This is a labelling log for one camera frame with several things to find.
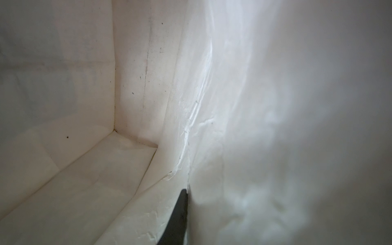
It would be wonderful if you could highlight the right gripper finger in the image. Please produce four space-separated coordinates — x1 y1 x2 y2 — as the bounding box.
157 189 188 245

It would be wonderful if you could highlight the cream canvas tote bag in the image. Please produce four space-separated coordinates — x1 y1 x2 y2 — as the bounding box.
1 1 392 245

